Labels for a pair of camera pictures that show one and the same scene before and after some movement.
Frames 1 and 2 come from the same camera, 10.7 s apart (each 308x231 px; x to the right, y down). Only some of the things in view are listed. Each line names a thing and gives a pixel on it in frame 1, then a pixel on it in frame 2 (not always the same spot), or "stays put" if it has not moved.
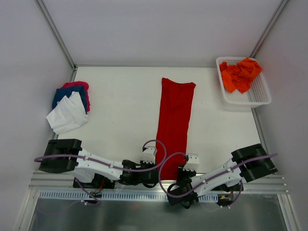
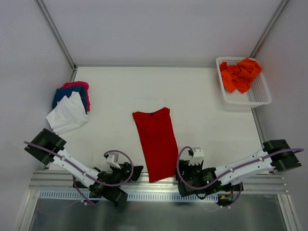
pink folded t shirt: [86, 87] stays put
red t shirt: [173, 128] to [159, 142]
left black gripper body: [152, 175] to [130, 171]
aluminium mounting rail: [63, 182] stays put
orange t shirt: [239, 77] stays put
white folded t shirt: [70, 113] stays put
